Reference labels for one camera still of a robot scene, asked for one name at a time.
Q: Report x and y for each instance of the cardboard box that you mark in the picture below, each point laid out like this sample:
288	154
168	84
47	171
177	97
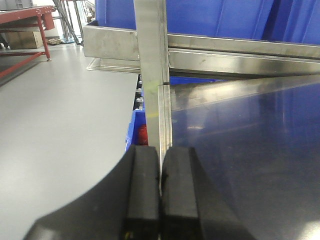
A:
24	40

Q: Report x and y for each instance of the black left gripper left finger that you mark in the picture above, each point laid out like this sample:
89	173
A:
124	205

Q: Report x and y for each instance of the blue bin with red parts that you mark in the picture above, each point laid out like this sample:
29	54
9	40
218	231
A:
137	130

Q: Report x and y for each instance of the red metal conveyor table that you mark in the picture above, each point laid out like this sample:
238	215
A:
37	16

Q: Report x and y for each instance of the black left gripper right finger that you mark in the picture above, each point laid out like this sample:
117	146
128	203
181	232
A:
192	207

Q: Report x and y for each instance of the blue crate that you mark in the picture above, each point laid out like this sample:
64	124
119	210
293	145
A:
115	13
295	21

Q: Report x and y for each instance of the stainless steel shelf frame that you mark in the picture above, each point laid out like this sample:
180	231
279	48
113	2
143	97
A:
235	117

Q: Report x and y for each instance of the blue crate right of centre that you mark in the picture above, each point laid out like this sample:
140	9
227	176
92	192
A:
295	21

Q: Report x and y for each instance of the blue crate left of centre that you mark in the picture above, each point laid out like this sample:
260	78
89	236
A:
115	13

